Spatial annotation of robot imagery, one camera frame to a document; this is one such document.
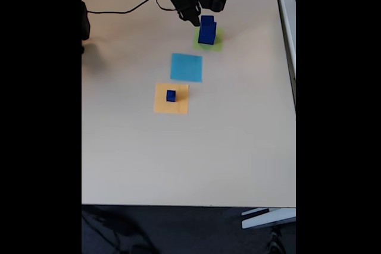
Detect medium blue cube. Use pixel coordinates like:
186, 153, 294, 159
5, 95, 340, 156
201, 15, 215, 30

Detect green paper square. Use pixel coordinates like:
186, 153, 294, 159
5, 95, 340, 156
192, 26, 224, 52

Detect light blue paper square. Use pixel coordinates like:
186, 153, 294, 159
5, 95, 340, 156
170, 53, 203, 83

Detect orange paper square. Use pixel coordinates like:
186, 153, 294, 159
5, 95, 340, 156
153, 82, 190, 115

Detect large blue cube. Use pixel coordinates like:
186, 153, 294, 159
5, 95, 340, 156
197, 21, 218, 46

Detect white desk with dark edge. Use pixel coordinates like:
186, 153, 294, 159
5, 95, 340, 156
272, 0, 296, 112

